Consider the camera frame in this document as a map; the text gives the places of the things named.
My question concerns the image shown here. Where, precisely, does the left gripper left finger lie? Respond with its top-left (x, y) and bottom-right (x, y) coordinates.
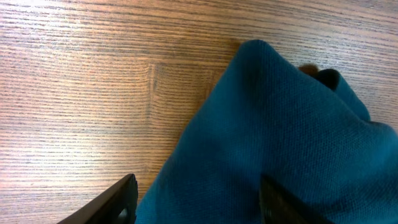
top-left (59, 174), bottom-right (138, 224)

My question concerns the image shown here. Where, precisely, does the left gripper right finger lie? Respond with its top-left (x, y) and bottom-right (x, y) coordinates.
top-left (259, 175), bottom-right (332, 224)

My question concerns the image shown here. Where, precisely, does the blue polo shirt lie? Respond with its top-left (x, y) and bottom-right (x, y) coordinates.
top-left (136, 40), bottom-right (397, 223)

